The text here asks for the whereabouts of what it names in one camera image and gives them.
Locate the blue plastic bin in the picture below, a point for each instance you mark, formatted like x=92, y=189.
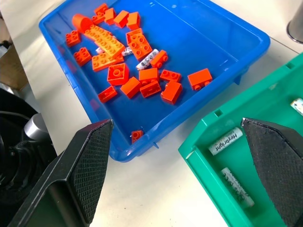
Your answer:
x=194, y=42

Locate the upside-down orange toy brick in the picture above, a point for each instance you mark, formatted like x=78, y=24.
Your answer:
x=118, y=74

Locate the black robot body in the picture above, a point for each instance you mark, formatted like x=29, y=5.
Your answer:
x=16, y=165

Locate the silver robot joint cylinder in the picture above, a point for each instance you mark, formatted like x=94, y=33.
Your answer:
x=35, y=127

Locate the orange flat building plate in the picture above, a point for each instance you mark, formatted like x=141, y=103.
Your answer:
x=104, y=62

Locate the white Heybright battery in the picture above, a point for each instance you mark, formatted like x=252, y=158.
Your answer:
x=226, y=141

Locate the orange cylinder block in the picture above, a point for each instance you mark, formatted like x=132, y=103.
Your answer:
x=81, y=22

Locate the long light orange plate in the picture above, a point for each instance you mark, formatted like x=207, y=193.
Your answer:
x=106, y=41

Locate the brown cardboard box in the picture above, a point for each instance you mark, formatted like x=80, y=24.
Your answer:
x=11, y=68

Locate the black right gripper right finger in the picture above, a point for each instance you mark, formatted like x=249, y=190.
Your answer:
x=277, y=165

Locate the silver metal cylinder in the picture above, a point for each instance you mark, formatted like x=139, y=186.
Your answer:
x=296, y=26

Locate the green plastic tray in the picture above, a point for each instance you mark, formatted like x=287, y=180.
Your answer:
x=265, y=104

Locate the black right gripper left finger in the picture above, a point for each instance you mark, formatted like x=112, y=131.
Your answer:
x=87, y=165

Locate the white battery black pattern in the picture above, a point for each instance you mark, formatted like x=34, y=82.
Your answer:
x=146, y=60
x=236, y=186
x=127, y=51
x=297, y=106
x=99, y=50

